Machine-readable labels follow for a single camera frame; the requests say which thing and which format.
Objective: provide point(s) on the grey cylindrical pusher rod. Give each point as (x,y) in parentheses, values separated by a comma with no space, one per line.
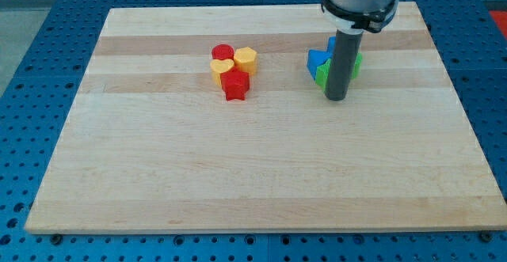
(346,47)

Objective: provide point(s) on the red object at edge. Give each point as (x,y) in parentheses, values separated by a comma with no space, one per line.
(500,19)

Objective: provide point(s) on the wooden board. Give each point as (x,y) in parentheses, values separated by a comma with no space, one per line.
(152,146)

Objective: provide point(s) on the green circle block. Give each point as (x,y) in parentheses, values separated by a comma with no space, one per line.
(357,65)

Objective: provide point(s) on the red cylinder block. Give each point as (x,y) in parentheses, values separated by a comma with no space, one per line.
(222,52)

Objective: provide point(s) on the blue cube block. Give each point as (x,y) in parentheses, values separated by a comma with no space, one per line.
(331,44)

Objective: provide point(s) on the red star block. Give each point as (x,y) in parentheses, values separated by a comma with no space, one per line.
(235,84)

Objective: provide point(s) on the yellow heart block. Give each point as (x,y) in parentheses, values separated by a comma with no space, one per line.
(218,67)

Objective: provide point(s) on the blue triangle block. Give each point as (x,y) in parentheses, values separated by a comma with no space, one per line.
(316,58)

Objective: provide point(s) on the green star block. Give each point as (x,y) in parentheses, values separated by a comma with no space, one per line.
(321,76)

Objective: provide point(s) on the yellow hexagon block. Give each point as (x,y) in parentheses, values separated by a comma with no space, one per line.
(245,59)

